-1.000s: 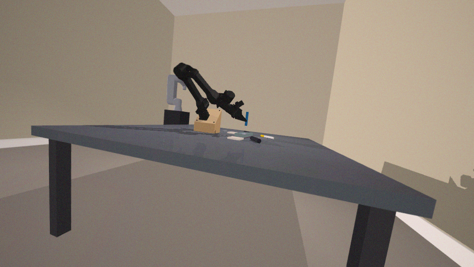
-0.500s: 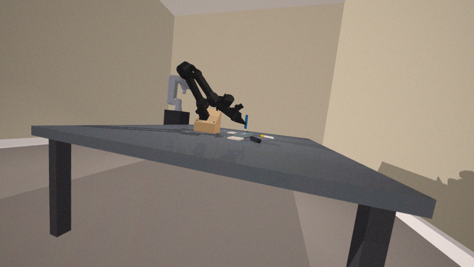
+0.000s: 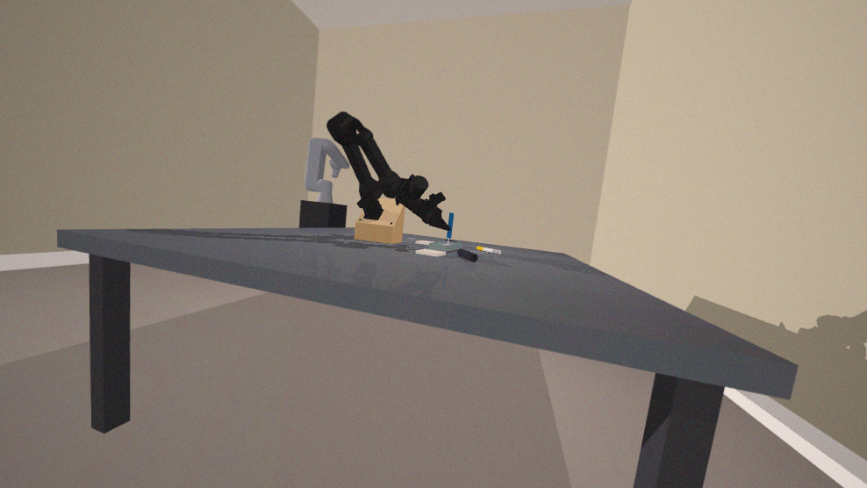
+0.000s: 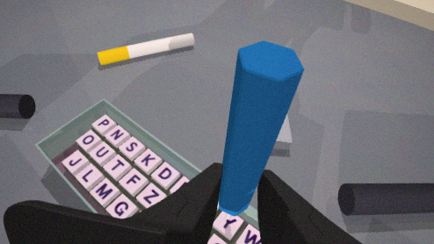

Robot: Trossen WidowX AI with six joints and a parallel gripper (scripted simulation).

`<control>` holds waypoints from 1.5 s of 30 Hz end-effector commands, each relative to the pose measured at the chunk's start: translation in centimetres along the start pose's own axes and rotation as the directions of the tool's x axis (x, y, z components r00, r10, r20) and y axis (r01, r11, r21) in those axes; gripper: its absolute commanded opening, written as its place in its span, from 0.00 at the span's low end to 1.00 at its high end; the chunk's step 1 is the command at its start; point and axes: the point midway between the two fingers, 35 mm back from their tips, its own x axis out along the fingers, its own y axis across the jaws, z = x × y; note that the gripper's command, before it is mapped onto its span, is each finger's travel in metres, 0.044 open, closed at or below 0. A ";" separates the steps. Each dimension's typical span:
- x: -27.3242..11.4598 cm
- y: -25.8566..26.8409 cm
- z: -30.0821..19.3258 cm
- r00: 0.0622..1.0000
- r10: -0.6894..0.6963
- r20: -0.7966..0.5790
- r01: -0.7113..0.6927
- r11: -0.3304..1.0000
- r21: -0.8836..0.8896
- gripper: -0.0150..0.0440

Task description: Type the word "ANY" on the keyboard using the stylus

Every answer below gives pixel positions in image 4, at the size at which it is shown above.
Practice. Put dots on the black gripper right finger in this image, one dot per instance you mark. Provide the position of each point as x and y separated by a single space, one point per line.
285 217

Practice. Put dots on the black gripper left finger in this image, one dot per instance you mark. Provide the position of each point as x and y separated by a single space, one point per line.
183 217

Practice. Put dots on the small keyboard with keys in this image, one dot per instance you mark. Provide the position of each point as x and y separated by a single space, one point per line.
118 169

